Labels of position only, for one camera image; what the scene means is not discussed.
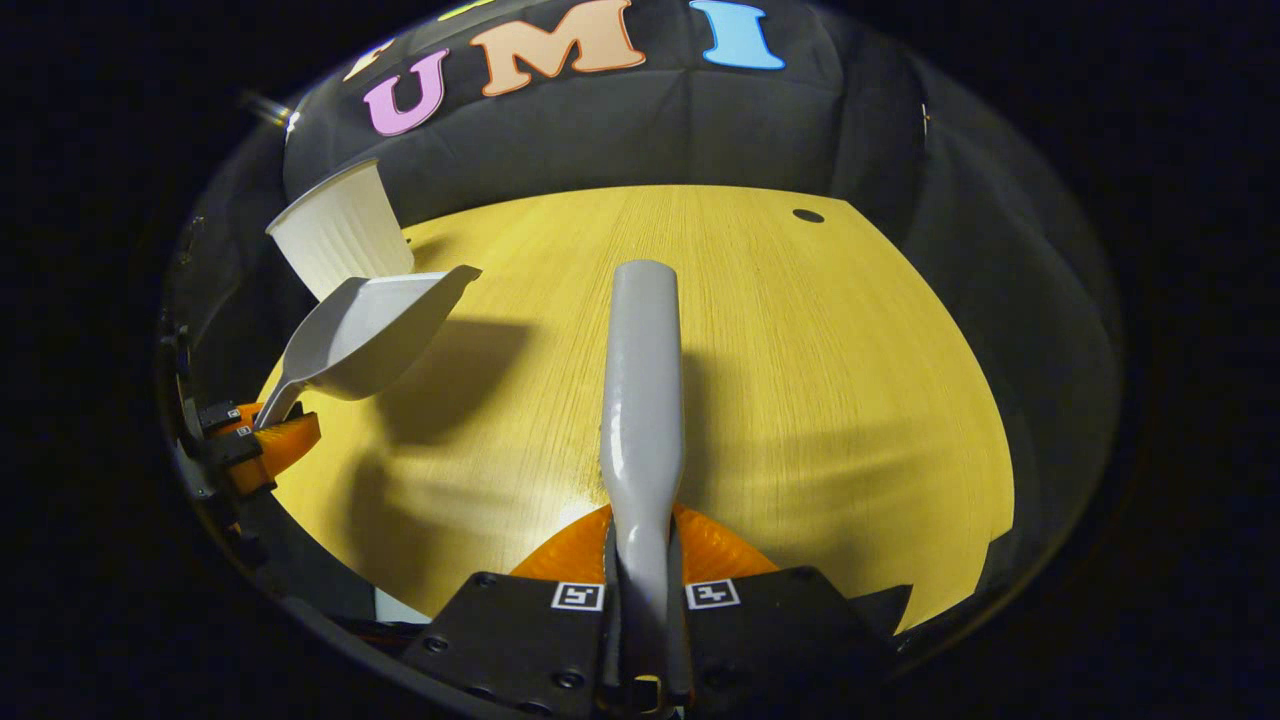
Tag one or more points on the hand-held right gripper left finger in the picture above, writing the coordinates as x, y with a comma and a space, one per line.
510, 640

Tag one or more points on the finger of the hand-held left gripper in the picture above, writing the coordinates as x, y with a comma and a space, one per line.
225, 415
280, 445

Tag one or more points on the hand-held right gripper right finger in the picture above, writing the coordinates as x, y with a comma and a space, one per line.
770, 640

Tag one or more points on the grey plastic dustpan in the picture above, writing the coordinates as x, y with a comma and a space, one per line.
370, 330

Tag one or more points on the small grey broom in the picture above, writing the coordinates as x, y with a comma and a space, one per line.
642, 400

